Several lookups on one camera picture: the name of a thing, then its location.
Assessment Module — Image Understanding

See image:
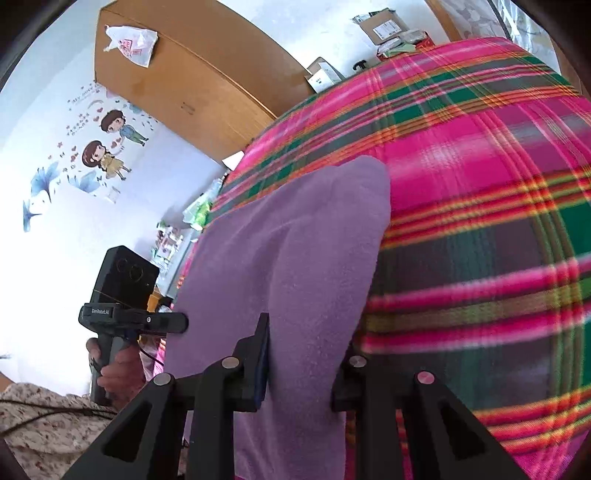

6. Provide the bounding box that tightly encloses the open cardboard box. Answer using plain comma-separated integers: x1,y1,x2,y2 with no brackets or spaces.
353,8,414,44

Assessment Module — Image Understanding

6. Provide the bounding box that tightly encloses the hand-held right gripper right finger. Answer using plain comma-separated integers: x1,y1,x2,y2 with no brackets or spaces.
330,354,532,480

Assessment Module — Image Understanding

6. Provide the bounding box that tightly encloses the folding table with patterned cover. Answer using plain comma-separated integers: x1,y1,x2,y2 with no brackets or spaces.
150,171,232,296

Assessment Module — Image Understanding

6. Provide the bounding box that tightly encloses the pink plaid blanket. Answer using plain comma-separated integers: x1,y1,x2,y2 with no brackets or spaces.
157,37,591,480

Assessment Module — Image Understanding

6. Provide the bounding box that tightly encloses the wooden wardrobe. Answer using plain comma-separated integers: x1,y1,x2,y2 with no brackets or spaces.
95,0,315,164

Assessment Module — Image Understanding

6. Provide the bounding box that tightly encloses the cardboard box with white label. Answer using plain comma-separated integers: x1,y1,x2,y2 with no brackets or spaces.
305,56,345,93

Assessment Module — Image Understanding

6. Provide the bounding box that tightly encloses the white plastic bag red print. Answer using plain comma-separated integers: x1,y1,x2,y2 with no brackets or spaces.
104,24,158,68

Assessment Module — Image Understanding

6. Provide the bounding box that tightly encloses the black cable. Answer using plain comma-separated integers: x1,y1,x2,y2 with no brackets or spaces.
0,399,116,435

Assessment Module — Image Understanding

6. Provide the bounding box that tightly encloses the floral print clothing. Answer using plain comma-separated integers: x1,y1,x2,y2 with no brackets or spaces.
0,383,121,480

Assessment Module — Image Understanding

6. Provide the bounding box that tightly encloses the purple knit sweater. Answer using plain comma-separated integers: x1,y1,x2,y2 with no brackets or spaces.
164,155,392,480

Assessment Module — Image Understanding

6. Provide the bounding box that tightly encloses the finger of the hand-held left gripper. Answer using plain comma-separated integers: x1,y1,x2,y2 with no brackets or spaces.
139,311,190,335

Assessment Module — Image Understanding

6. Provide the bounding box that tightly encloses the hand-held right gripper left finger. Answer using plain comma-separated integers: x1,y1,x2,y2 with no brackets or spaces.
62,312,271,480

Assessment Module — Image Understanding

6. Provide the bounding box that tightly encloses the cartoon wall sticker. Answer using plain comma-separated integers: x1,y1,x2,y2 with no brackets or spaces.
21,83,151,232

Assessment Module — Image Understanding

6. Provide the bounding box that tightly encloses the person's left hand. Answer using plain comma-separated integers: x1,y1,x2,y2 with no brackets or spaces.
87,337,147,409

